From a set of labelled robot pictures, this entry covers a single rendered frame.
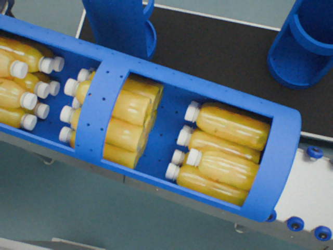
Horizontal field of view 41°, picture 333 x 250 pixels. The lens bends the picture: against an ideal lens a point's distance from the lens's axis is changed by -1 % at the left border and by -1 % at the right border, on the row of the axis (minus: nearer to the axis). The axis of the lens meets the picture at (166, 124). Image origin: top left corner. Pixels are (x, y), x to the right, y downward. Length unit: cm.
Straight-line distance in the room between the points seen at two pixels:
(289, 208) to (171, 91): 45
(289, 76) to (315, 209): 104
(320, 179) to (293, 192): 9
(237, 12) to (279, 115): 153
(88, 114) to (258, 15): 167
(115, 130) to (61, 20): 152
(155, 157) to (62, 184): 108
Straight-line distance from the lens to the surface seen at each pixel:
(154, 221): 216
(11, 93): 113
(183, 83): 101
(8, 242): 122
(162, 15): 229
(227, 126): 106
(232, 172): 103
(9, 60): 113
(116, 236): 217
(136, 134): 104
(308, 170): 131
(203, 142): 109
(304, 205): 129
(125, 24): 174
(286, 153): 97
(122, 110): 102
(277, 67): 222
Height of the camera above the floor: 215
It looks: 75 degrees down
